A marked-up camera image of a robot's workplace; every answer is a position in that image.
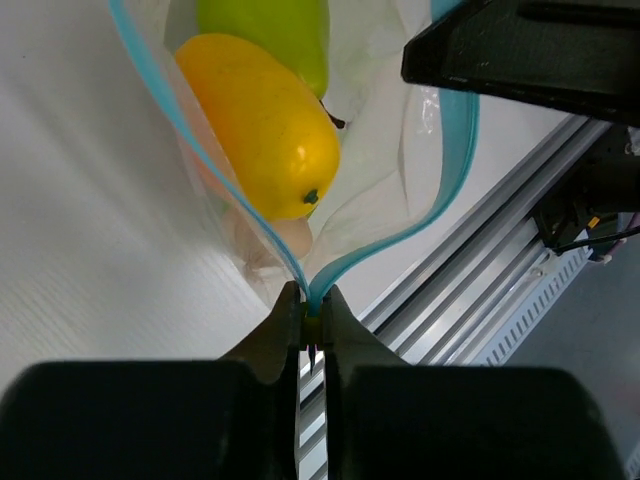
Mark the beige toy garlic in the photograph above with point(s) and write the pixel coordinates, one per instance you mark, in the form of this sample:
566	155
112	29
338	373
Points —
255	255

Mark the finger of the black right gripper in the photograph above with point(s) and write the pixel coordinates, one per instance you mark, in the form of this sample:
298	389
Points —
580	57

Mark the orange yellow toy mango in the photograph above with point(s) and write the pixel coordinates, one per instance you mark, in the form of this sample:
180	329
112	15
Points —
277	136

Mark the clear zip top bag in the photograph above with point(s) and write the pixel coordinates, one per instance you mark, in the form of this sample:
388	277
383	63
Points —
405	150

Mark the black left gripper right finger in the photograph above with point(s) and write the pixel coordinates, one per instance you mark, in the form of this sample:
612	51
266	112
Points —
387	419

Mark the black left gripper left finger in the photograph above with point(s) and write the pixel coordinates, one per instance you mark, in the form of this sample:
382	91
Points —
235	417

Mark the aluminium mounting rail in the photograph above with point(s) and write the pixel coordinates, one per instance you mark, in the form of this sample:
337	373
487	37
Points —
446	306

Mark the green toy pear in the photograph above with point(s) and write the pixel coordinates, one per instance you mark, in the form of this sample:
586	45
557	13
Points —
296	33

